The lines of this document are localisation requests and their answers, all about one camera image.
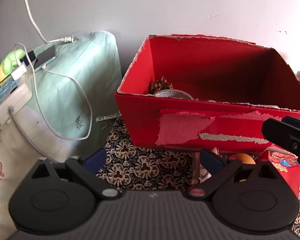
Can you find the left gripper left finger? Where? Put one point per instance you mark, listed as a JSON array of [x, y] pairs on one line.
[[74, 179]]

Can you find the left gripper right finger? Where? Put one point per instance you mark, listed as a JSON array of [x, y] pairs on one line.
[[221, 185]]

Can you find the orange wooden gourd toy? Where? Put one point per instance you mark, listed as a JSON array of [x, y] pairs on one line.
[[245, 172]]

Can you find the red decorated small box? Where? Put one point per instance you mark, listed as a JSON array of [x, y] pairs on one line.
[[287, 165]]

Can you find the white tape roll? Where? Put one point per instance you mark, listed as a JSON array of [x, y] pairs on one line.
[[174, 94]]

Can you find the brown pine cone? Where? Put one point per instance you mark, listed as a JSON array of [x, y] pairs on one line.
[[159, 85]]

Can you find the patterned floral tablecloth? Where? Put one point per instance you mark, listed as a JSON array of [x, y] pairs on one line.
[[129, 167]]

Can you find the mint green pillow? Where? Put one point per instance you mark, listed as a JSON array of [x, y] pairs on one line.
[[77, 87]]

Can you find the white power strip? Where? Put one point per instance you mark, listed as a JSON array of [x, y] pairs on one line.
[[15, 94]]

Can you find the red cardboard box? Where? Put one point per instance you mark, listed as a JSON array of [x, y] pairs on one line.
[[236, 86]]

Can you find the black smartphone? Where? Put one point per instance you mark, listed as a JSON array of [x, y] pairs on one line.
[[45, 57]]

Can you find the green plush toy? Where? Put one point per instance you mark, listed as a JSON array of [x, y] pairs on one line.
[[9, 63]]

